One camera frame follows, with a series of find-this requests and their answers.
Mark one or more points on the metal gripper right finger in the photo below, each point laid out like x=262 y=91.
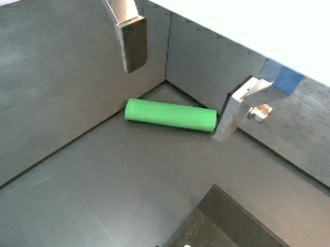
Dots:
x=248 y=99

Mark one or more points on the green oval cylinder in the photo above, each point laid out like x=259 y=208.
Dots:
x=153 y=112

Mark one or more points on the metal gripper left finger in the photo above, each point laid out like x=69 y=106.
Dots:
x=131 y=32

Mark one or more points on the black curved fixture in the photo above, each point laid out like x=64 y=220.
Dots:
x=220 y=223

